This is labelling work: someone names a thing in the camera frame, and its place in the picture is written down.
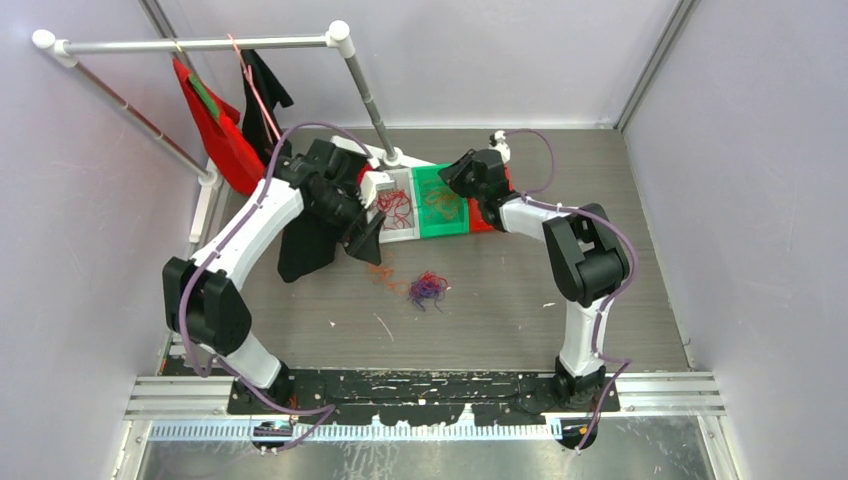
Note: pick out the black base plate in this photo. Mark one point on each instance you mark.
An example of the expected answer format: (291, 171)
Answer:
(433, 398)

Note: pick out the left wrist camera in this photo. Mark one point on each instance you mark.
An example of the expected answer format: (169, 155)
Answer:
(371, 184)

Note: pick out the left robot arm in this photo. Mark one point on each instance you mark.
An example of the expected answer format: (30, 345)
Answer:
(202, 294)

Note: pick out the green plastic bin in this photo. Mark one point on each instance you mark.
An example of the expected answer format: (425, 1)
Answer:
(441, 212)

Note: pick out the white plastic bin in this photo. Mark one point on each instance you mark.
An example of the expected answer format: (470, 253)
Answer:
(400, 208)

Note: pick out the black cloth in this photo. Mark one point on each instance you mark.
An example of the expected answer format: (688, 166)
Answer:
(265, 99)

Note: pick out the red cloth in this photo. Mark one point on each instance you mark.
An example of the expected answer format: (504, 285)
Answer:
(224, 143)

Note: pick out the red plastic bin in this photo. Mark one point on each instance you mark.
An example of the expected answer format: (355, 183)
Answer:
(480, 222)

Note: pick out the aluminium rail frame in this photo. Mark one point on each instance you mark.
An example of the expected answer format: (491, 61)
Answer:
(218, 408)

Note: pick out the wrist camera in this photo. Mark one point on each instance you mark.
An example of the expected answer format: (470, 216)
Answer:
(371, 184)
(498, 142)

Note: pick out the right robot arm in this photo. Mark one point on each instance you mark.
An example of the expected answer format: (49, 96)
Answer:
(586, 254)

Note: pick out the pink hanger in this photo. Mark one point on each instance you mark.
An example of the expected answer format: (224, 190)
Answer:
(267, 118)

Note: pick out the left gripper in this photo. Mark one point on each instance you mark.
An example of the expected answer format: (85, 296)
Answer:
(361, 238)

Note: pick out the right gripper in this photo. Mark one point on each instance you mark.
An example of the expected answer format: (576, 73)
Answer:
(453, 174)

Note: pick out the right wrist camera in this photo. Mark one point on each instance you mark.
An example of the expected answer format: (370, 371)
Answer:
(498, 142)

